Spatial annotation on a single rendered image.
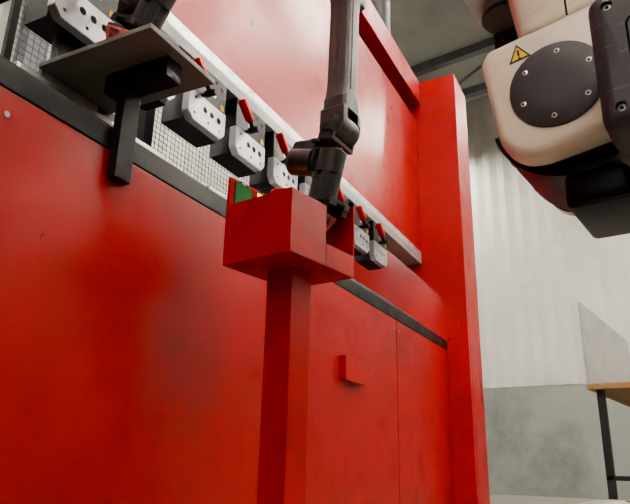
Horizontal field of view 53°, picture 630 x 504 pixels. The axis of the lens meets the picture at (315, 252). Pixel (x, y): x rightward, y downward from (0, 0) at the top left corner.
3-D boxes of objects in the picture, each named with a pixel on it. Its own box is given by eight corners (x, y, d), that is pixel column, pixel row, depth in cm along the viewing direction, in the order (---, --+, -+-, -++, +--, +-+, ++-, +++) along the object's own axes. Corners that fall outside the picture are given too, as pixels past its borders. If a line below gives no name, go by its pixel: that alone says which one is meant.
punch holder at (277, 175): (272, 180, 184) (275, 129, 189) (248, 185, 187) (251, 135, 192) (297, 198, 196) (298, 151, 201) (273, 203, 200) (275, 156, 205)
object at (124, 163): (155, 165, 103) (168, 54, 110) (90, 180, 110) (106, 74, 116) (171, 175, 107) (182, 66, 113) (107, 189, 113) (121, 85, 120)
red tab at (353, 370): (345, 379, 182) (346, 355, 184) (339, 379, 183) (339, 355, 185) (365, 385, 195) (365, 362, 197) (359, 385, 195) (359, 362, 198)
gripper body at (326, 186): (309, 213, 132) (318, 179, 133) (348, 215, 125) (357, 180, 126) (290, 202, 127) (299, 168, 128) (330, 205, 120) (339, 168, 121)
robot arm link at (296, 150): (337, 110, 124) (359, 130, 131) (292, 112, 131) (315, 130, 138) (321, 166, 122) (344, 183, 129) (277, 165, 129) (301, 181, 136)
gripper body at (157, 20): (107, 19, 118) (126, -15, 118) (144, 50, 127) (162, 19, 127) (129, 25, 114) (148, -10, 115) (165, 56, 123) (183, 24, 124)
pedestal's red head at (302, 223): (289, 250, 107) (293, 155, 113) (221, 265, 116) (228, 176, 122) (354, 278, 122) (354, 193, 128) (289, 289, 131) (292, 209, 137)
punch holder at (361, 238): (354, 243, 234) (354, 202, 239) (333, 245, 238) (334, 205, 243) (369, 254, 247) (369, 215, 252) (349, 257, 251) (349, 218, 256)
